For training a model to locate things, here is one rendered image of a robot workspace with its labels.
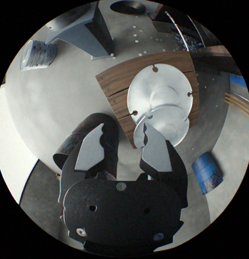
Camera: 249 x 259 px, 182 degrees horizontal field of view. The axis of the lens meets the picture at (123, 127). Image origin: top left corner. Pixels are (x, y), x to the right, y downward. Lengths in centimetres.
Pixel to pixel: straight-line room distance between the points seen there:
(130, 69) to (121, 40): 48
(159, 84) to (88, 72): 55
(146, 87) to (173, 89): 11
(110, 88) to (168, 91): 21
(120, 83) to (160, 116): 19
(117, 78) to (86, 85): 46
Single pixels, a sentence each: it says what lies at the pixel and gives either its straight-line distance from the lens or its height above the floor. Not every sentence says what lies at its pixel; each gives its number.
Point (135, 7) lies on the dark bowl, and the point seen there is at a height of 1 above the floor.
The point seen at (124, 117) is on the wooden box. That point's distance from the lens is 31.
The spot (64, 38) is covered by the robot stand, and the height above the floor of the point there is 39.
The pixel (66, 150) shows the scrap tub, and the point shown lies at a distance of 38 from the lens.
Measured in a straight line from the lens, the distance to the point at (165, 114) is 32.
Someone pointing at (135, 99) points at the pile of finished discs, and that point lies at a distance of 28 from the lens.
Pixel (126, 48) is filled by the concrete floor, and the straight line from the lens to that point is 69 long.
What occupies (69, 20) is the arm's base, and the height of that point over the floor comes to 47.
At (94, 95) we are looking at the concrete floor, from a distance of 68.
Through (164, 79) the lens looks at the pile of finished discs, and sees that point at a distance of 31.
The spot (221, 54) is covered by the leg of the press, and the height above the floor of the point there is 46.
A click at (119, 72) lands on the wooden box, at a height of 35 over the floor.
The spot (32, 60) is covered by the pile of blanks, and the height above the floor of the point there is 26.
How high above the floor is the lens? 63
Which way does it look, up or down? 57 degrees down
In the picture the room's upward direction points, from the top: 177 degrees counter-clockwise
